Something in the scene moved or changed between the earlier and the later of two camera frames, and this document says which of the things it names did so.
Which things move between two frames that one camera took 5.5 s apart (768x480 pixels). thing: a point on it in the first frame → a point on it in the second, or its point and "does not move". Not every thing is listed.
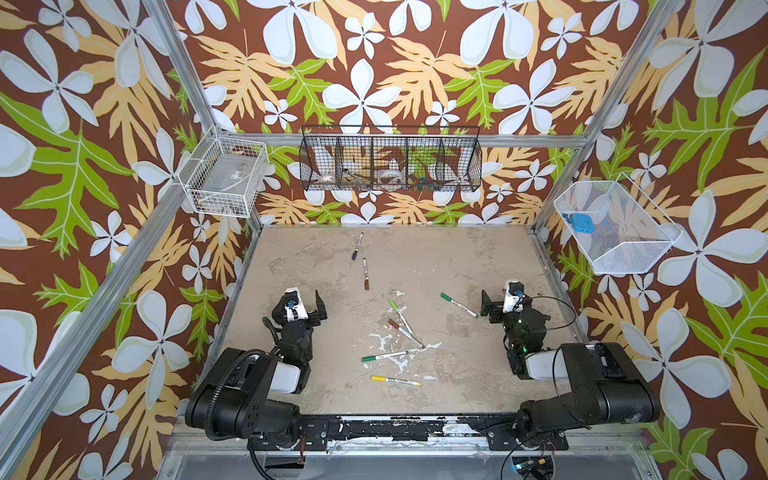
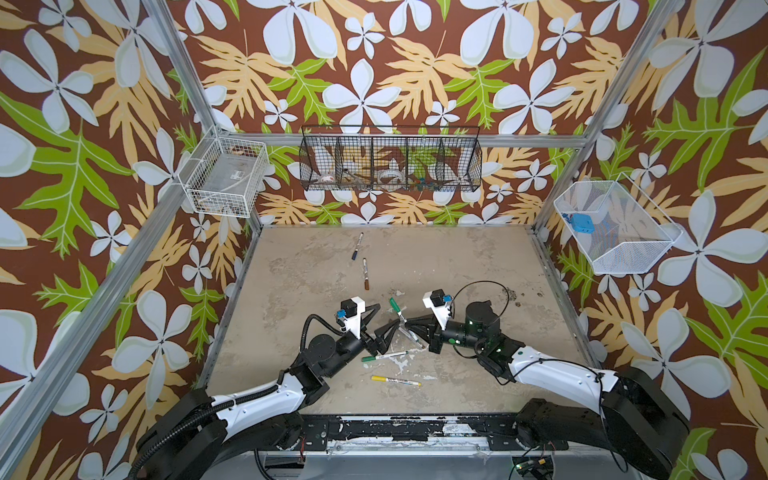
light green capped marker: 405,323 does not move
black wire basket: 385,157 does not move
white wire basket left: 224,176 does not move
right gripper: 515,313 → 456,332
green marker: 374,358 does not move
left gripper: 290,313 → 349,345
